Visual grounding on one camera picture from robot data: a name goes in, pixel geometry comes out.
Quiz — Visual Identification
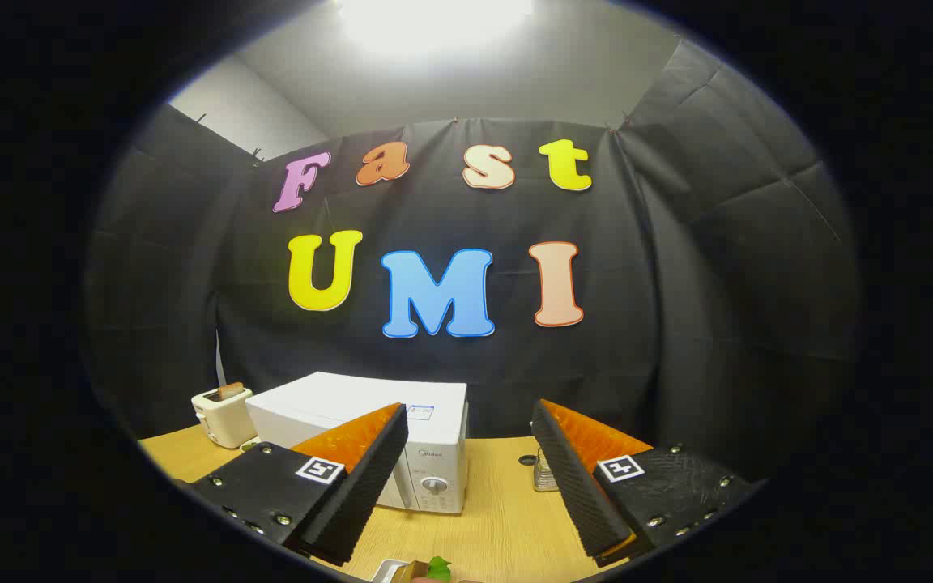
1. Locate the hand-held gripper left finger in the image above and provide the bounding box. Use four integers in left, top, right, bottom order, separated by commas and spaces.
177, 402, 409, 567

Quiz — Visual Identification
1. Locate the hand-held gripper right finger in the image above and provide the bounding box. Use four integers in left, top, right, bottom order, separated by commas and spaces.
531, 398, 767, 568

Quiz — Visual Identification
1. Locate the white microwave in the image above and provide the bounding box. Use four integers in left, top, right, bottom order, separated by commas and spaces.
245, 372, 470, 515

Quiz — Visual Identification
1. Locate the brown sandwich with green lettuce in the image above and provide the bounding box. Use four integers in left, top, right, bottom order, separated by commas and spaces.
398, 557, 484, 583

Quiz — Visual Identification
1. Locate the white rectangular dish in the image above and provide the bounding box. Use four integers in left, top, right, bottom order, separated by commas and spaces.
371, 558, 419, 583

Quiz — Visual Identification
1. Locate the white toaster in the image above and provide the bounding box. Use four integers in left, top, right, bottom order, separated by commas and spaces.
192, 387, 258, 449

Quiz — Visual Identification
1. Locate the wire mesh holder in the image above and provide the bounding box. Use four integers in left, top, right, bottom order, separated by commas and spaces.
533, 447, 560, 492

